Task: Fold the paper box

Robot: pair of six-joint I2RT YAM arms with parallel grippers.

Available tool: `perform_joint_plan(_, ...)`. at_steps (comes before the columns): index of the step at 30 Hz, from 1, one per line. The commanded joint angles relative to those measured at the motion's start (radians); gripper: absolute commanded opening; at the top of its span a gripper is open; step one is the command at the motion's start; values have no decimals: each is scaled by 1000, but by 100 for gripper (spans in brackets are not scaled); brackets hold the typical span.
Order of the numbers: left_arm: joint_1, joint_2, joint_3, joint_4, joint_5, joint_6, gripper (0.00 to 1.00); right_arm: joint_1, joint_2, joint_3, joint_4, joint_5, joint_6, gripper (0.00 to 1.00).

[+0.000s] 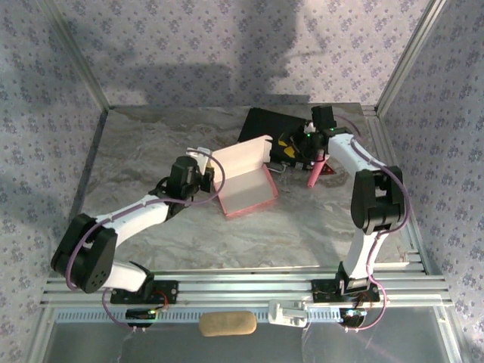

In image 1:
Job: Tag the pink paper box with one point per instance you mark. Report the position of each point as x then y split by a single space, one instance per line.
246 189

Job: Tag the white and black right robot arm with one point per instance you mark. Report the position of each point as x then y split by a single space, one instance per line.
346 151

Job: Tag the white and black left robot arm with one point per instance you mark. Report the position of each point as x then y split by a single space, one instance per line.
132 221

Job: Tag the red triangle sign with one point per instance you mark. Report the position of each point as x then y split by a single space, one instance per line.
328 171

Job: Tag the black briefcase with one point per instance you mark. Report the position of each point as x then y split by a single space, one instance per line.
264 123

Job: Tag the tan sponge block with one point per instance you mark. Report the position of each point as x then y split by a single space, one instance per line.
227 323

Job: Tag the left small circuit board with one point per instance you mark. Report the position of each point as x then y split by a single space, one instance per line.
140 314

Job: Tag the small circuit board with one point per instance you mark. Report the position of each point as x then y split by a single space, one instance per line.
140 314
351 314

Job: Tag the white plastic clamp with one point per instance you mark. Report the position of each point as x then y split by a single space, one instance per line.
287 314

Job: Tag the right small circuit board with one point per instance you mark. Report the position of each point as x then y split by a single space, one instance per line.
351 314

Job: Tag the aluminium side rail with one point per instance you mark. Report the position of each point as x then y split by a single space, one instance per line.
389 162

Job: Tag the aluminium mounting rail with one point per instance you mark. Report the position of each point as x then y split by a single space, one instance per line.
242 289

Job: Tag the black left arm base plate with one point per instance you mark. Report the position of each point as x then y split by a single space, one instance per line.
166 293

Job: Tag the aluminium frame post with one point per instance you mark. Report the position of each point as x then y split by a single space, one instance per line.
410 56
75 56

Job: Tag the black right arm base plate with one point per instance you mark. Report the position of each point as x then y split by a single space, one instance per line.
325 291

